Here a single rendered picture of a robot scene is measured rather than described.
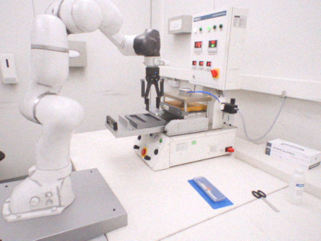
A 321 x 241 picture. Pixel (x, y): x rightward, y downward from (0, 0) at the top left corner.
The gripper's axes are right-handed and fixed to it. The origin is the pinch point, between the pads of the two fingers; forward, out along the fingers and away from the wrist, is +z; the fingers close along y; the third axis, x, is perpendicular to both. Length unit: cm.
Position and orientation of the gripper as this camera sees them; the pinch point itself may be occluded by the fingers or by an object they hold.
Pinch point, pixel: (152, 104)
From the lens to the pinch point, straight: 128.7
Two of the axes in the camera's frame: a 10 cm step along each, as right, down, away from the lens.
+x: 4.4, 2.5, -8.6
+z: -0.1, 9.6, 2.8
